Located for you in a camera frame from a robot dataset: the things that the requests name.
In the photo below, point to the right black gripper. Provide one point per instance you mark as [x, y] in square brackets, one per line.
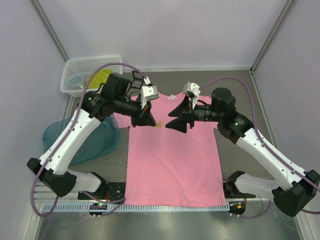
[184, 110]

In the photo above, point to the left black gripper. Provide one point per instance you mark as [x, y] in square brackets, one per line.
[146, 118]

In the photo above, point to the cream flower brooch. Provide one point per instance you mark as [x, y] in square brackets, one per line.
[158, 124]

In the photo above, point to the pink t-shirt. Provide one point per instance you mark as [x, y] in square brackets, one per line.
[156, 154]

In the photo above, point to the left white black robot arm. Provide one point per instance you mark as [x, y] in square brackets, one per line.
[52, 167]

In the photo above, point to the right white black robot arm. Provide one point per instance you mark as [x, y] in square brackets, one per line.
[292, 187]

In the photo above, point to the black brooch box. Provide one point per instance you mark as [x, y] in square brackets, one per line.
[137, 80]

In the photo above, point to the teal transparent plastic bin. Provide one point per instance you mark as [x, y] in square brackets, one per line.
[103, 140]

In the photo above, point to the yellow-green dotted plate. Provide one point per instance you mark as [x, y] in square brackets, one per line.
[100, 78]

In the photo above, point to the white plastic basket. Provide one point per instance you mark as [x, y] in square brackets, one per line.
[85, 66]

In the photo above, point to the light blue mug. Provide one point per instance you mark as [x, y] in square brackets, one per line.
[76, 82]

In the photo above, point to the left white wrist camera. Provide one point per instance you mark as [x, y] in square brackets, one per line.
[148, 93]

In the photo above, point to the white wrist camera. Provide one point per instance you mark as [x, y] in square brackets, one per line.
[192, 90]
[148, 93]

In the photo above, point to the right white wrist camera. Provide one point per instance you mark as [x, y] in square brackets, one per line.
[192, 90]

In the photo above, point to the white slotted cable duct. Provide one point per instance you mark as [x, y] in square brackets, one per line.
[95, 207]

